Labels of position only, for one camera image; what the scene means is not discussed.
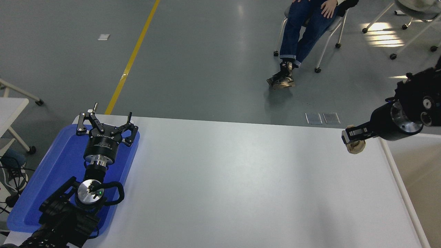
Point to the person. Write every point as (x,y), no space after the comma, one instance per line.
(13,158)
(303,27)

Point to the clear floor plate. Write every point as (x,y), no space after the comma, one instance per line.
(314,118)
(331,118)

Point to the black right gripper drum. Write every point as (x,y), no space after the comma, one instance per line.
(384,124)

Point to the person's right hand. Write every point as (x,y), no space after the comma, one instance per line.
(301,1)

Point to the tan paper ball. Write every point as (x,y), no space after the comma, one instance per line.
(356,147)

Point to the white paper scrap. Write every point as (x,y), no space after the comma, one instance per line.
(104,36)

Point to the white side table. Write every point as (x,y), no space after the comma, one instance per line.
(10,110)

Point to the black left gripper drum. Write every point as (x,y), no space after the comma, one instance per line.
(101,146)

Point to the person's left hand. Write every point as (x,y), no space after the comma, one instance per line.
(330,8)

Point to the blue plastic tray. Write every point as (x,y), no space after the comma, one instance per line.
(51,172)

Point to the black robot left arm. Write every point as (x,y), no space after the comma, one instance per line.
(62,220)

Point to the large pale bin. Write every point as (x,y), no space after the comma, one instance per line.
(420,179)

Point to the grey chair with casters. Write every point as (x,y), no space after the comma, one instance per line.
(413,8)
(337,24)

